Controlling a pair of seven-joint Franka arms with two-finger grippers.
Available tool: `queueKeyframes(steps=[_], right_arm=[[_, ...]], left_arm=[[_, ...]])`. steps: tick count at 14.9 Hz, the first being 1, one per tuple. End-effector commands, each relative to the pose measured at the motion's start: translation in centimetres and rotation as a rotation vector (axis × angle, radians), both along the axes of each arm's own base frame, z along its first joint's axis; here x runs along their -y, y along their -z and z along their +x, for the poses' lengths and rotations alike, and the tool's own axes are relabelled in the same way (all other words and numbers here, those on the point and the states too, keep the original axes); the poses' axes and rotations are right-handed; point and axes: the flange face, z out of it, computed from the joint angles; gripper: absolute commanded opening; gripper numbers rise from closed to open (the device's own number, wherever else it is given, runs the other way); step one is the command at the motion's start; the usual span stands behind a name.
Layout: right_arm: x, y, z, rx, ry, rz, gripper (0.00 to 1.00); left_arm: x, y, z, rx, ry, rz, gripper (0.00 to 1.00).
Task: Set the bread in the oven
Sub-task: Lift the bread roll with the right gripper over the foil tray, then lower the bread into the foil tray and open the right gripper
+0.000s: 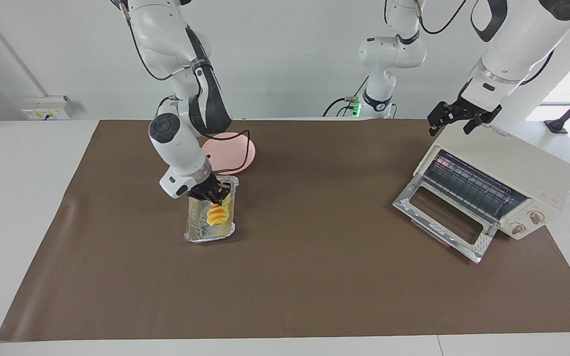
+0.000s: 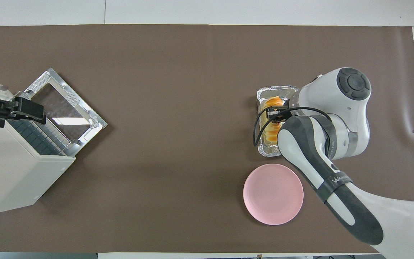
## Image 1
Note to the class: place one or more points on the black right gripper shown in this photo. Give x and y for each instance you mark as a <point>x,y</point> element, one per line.
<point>205,190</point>

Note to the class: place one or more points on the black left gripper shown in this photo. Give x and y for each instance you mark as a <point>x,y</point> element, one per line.
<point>473,106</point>

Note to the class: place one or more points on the orange striped bread roll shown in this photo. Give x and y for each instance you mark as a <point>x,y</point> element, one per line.
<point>217,215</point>

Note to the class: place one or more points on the aluminium foil tray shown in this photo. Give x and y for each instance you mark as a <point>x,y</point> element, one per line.
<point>201,232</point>

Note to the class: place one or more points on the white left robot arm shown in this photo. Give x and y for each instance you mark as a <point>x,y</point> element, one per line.
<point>517,44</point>

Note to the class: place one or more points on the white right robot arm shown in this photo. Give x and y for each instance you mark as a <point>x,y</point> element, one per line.
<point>176,148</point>

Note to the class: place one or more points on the white toaster oven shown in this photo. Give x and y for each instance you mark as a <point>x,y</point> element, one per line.
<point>522,153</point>

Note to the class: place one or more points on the chrome glass oven door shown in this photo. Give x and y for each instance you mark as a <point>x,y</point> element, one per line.
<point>443,212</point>

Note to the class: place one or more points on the beige oven knob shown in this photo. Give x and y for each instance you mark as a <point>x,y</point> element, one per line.
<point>536,217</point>
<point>518,228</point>

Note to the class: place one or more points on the pink round plate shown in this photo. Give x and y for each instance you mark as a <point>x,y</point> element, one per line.
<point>230,153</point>

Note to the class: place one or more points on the brown table mat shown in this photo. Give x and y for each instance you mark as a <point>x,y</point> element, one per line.
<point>314,247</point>

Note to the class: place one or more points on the white wall socket box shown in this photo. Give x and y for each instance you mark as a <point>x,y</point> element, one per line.
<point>47,108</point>

